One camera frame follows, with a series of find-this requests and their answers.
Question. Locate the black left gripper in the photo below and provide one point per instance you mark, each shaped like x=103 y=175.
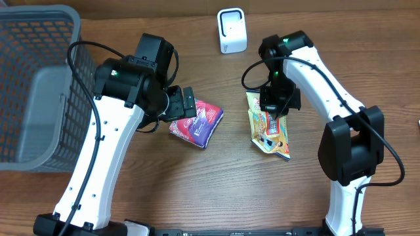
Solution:
x=180 y=111

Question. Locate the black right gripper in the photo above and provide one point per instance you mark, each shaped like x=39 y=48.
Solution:
x=278 y=108

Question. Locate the red purple sanitary pad pack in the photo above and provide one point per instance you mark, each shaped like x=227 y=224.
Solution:
x=199 y=129

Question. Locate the yellow snack bag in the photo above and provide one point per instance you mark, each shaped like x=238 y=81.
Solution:
x=268 y=132

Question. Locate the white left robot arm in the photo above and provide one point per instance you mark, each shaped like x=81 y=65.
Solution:
x=129 y=93

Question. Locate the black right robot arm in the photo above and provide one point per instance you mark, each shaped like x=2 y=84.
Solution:
x=351 y=146

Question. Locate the white barcode scanner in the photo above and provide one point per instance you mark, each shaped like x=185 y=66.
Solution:
x=232 y=30

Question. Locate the dark grey plastic basket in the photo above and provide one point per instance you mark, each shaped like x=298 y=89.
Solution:
x=44 y=69

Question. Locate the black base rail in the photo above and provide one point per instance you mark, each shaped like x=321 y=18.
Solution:
x=229 y=232

